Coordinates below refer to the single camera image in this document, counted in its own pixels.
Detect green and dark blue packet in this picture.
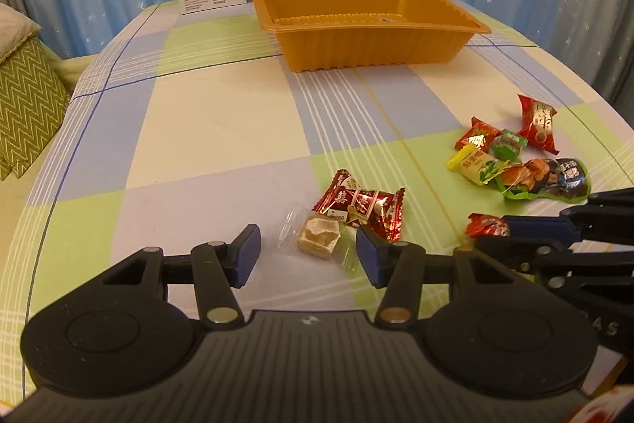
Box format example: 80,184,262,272
495,157,592,202

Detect yellow green snack packet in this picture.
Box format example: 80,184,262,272
447,144,511,188

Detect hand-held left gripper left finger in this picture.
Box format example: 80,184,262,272
101,224,262,329

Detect red foil candy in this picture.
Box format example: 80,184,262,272
311,169,407,241

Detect red packet with white label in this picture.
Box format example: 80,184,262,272
515,93,560,156

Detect red candy with yellow print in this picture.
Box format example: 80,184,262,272
454,116,503,153

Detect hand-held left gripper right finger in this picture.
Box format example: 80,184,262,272
355,225,518,329

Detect beige cushion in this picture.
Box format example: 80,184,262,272
0,2,41,62

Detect green candy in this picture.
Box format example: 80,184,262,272
488,129,528,163

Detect green zigzag cushion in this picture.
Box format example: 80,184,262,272
0,36,70,181

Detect red patterned clothing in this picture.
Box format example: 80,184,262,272
569,383,634,423

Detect orange plastic tray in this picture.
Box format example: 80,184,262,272
248,0,492,73

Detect small red candy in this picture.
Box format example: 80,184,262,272
466,212,511,239

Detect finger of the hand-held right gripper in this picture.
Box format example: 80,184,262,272
502,188,634,250
474,235,634,290

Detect clear beige nougat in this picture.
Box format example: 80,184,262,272
277,202,360,278

